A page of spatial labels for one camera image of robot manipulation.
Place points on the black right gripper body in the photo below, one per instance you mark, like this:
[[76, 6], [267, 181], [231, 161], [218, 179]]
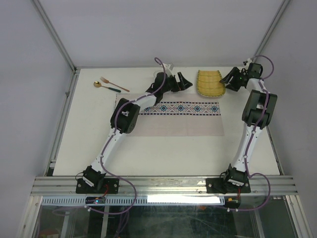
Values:
[[237, 82]]

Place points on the yellow woven pattern plate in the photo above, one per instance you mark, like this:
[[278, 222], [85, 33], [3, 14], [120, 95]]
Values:
[[208, 83]]

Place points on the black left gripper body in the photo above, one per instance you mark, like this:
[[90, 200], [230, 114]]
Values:
[[172, 85]]

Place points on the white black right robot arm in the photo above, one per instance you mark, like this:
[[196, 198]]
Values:
[[256, 116]]

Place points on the gold spoon green handle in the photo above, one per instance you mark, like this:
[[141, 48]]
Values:
[[97, 84]]

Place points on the aluminium front mounting rail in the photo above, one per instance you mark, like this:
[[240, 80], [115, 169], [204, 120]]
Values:
[[189, 185]]

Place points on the patterned white placemat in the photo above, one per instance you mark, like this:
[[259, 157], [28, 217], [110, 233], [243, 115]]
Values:
[[180, 115]]

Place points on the right aluminium frame post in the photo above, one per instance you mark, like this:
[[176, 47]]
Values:
[[272, 26]]

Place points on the left aluminium frame post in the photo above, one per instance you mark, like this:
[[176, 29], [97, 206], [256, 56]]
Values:
[[53, 33]]

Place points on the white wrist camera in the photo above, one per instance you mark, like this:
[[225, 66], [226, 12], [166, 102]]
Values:
[[247, 62], [168, 68]]

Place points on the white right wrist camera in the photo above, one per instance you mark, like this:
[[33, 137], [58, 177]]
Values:
[[247, 62]]

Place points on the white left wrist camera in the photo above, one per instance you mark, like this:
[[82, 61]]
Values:
[[168, 68]]

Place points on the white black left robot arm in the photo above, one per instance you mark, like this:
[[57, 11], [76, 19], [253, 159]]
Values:
[[123, 122]]

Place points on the aluminium frame post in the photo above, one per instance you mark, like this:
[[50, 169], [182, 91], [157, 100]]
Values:
[[272, 26], [53, 33]]

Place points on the rose gold fork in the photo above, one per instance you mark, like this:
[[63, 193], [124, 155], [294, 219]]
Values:
[[108, 82]]

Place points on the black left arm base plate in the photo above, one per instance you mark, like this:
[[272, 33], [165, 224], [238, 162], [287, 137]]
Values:
[[106, 185]]

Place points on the clear drinking glass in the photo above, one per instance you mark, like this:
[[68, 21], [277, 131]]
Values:
[[156, 73]]

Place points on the white slotted cable duct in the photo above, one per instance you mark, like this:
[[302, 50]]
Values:
[[131, 200]]

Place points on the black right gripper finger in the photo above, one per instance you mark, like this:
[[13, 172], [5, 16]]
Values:
[[234, 76], [233, 87]]

